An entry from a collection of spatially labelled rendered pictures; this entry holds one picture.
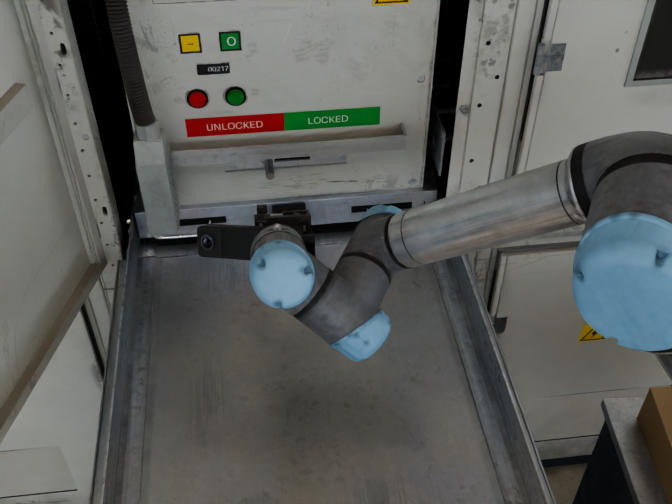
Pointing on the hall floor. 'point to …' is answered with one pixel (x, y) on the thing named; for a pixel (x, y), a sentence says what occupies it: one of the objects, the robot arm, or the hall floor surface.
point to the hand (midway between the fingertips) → (261, 224)
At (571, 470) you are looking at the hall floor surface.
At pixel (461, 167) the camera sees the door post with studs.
